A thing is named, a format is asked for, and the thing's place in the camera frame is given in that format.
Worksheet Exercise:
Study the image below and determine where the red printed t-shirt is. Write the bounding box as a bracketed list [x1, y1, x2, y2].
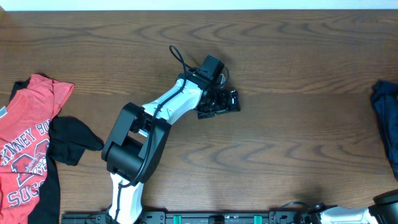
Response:
[1, 74, 75, 223]

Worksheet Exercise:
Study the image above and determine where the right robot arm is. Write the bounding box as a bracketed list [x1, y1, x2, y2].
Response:
[298, 189, 397, 224]

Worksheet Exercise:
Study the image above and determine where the dark navy blue garment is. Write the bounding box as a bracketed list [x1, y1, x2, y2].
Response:
[370, 80, 397, 180]

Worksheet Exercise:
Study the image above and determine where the plain black garment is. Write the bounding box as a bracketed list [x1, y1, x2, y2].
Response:
[9, 79, 103, 223]

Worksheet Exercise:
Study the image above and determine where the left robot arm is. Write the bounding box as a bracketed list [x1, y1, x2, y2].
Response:
[101, 72, 240, 223]

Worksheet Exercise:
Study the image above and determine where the black mounting rail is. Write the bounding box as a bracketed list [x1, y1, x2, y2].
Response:
[61, 210, 374, 224]

